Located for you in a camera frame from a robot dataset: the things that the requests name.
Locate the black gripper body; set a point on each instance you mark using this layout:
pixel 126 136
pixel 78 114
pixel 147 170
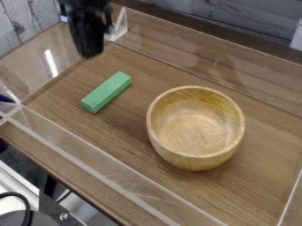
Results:
pixel 90 22

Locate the green rectangular block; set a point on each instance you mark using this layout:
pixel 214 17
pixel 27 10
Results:
pixel 106 92

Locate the brown wooden bowl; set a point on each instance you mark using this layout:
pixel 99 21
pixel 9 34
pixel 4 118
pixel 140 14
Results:
pixel 195 127

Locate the black table leg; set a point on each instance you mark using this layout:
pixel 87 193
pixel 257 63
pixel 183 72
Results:
pixel 49 187

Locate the clear acrylic tray enclosure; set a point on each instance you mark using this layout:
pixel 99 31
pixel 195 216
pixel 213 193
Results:
pixel 98 152

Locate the black metal bracket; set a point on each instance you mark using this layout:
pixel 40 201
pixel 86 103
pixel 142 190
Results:
pixel 56 212

